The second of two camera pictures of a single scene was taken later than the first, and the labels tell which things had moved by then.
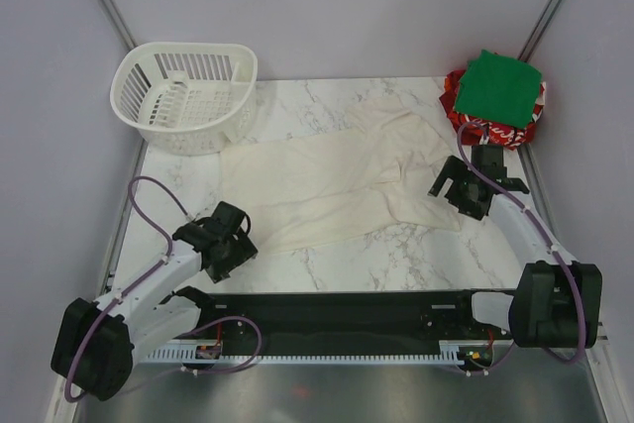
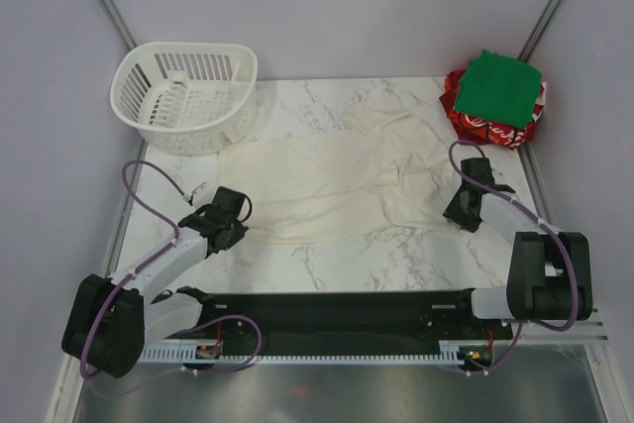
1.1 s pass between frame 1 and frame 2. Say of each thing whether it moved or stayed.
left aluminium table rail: stayed
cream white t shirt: stayed
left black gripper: moved
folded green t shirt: stayed
